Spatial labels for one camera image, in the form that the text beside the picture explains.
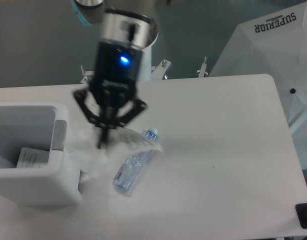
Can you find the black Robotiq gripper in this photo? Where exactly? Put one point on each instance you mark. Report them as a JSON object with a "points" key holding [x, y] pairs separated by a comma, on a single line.
{"points": [[113, 84]]}

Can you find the black device at table corner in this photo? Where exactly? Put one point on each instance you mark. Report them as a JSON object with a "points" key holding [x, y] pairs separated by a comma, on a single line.
{"points": [[301, 210]]}

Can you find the black gripper cable plug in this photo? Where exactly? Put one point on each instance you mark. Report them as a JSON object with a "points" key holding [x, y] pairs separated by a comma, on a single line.
{"points": [[131, 33]]}

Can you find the white pedestal base frame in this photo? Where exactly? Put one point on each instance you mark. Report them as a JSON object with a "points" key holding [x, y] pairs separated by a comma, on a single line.
{"points": [[157, 72]]}

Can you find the white plastic trash can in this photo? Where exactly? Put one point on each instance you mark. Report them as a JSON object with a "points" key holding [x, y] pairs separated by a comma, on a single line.
{"points": [[35, 168]]}

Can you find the white printed paper in bin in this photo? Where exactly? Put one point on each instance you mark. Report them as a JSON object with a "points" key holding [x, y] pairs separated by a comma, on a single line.
{"points": [[32, 158]]}

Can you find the clear plastic bag printed label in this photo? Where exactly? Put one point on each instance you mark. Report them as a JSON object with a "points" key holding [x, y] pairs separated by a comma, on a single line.
{"points": [[122, 143]]}

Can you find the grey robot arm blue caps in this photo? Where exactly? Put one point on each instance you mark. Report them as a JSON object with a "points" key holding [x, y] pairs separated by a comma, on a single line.
{"points": [[115, 31]]}

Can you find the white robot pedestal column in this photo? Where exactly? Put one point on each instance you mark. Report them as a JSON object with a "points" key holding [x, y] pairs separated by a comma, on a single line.
{"points": [[145, 69]]}

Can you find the clear plastic water bottle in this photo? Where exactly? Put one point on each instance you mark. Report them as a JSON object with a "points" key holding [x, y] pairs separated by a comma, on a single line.
{"points": [[133, 167]]}

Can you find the white Superior umbrella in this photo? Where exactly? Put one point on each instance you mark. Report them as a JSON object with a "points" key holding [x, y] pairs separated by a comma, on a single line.
{"points": [[275, 44]]}

